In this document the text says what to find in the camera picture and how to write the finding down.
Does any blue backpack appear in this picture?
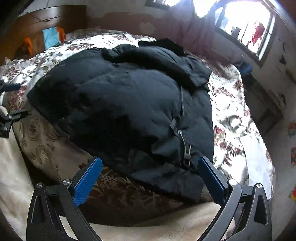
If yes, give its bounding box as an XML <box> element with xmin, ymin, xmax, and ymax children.
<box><xmin>238</xmin><ymin>61</ymin><xmax>253</xmax><ymax>76</ymax></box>

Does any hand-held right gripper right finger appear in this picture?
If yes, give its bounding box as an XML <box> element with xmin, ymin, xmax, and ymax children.
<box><xmin>198</xmin><ymin>156</ymin><xmax>272</xmax><ymax>241</ymax></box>

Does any colourful wall sticker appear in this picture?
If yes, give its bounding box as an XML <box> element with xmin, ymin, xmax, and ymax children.
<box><xmin>287</xmin><ymin>121</ymin><xmax>296</xmax><ymax>139</ymax></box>

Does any window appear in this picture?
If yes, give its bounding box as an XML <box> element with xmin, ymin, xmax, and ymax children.
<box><xmin>145</xmin><ymin>0</ymin><xmax>278</xmax><ymax>68</ymax></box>

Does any white cloth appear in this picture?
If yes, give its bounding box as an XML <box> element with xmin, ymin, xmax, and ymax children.
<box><xmin>242</xmin><ymin>134</ymin><xmax>276</xmax><ymax>194</ymax></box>

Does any black padded jacket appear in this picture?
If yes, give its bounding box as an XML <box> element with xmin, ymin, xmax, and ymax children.
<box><xmin>26</xmin><ymin>38</ymin><xmax>214</xmax><ymax>205</ymax></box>

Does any beige blanket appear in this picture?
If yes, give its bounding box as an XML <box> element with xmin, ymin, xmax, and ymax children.
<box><xmin>0</xmin><ymin>136</ymin><xmax>237</xmax><ymax>241</ymax></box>

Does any red hanging garment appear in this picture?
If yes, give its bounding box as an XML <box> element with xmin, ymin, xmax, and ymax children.
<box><xmin>252</xmin><ymin>20</ymin><xmax>267</xmax><ymax>45</ymax></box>

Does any pink curtain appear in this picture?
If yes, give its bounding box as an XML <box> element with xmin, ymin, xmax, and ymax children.
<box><xmin>170</xmin><ymin>0</ymin><xmax>223</xmax><ymax>62</ymax></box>

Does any wooden headboard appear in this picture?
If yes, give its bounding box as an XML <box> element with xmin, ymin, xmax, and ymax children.
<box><xmin>6</xmin><ymin>5</ymin><xmax>87</xmax><ymax>59</ymax></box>

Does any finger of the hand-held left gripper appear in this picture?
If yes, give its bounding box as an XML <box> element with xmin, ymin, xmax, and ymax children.
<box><xmin>0</xmin><ymin>110</ymin><xmax>28</xmax><ymax>139</ymax></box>
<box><xmin>0</xmin><ymin>80</ymin><xmax>21</xmax><ymax>93</ymax></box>

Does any orange blue brown pillow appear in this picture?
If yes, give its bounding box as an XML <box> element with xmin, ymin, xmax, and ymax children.
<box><xmin>23</xmin><ymin>26</ymin><xmax>67</xmax><ymax>56</ymax></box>

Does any floral quilt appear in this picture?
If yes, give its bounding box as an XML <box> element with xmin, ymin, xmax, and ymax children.
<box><xmin>0</xmin><ymin>27</ymin><xmax>277</xmax><ymax>203</ymax></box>

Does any wooden desk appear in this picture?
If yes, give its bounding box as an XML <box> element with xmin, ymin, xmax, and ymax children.
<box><xmin>245</xmin><ymin>76</ymin><xmax>286</xmax><ymax>136</ymax></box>

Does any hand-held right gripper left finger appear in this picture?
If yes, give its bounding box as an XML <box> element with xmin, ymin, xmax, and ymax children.
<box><xmin>26</xmin><ymin>157</ymin><xmax>103</xmax><ymax>241</ymax></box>

